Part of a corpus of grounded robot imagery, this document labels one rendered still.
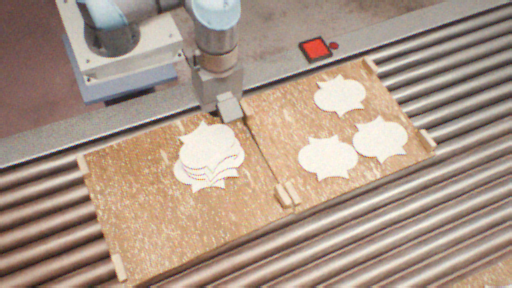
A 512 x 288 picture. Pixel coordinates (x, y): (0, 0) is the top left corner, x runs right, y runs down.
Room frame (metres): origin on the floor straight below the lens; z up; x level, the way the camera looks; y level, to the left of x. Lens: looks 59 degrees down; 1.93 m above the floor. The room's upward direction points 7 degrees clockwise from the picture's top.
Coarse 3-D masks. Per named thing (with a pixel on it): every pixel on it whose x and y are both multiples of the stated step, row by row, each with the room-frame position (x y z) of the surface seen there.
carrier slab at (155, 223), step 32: (160, 128) 0.62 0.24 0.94; (192, 128) 0.63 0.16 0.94; (96, 160) 0.50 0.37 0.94; (128, 160) 0.51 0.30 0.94; (160, 160) 0.53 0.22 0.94; (256, 160) 0.56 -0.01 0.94; (96, 192) 0.42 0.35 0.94; (128, 192) 0.43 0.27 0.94; (160, 192) 0.44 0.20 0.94; (192, 192) 0.45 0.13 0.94; (224, 192) 0.46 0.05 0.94; (256, 192) 0.47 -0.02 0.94; (128, 224) 0.36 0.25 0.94; (160, 224) 0.36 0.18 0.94; (192, 224) 0.37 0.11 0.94; (224, 224) 0.38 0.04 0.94; (256, 224) 0.39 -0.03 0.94; (128, 256) 0.28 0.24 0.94; (160, 256) 0.29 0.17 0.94; (192, 256) 0.30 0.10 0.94
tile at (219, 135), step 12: (204, 132) 0.60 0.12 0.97; (216, 132) 0.61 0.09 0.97; (228, 132) 0.61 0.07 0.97; (192, 144) 0.56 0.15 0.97; (204, 144) 0.57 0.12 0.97; (216, 144) 0.57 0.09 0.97; (228, 144) 0.58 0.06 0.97; (180, 156) 0.53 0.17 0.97; (192, 156) 0.53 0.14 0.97; (204, 156) 0.53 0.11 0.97; (216, 156) 0.54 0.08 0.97; (228, 156) 0.54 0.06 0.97; (192, 168) 0.50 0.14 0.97
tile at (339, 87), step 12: (324, 84) 0.82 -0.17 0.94; (336, 84) 0.83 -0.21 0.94; (348, 84) 0.83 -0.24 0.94; (360, 84) 0.84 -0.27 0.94; (324, 96) 0.78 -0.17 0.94; (336, 96) 0.79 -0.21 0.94; (348, 96) 0.79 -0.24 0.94; (360, 96) 0.80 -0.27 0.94; (324, 108) 0.74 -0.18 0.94; (336, 108) 0.75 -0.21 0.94; (348, 108) 0.75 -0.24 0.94; (360, 108) 0.76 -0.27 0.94
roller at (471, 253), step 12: (504, 228) 0.48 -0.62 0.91; (480, 240) 0.44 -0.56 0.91; (492, 240) 0.44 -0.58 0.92; (504, 240) 0.45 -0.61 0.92; (456, 252) 0.40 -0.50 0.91; (468, 252) 0.40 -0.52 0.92; (480, 252) 0.41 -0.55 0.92; (492, 252) 0.42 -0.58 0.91; (432, 264) 0.36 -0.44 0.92; (444, 264) 0.37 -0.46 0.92; (456, 264) 0.37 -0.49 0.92; (468, 264) 0.38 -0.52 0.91; (408, 276) 0.33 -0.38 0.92; (420, 276) 0.33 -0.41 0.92; (432, 276) 0.34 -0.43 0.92; (444, 276) 0.34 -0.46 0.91
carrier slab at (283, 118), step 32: (352, 64) 0.92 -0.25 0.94; (256, 96) 0.76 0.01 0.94; (288, 96) 0.77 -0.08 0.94; (384, 96) 0.82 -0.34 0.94; (256, 128) 0.66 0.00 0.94; (288, 128) 0.67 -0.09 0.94; (320, 128) 0.68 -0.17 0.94; (352, 128) 0.69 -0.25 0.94; (416, 128) 0.72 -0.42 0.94; (288, 160) 0.57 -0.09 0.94; (416, 160) 0.62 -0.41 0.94; (320, 192) 0.50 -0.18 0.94
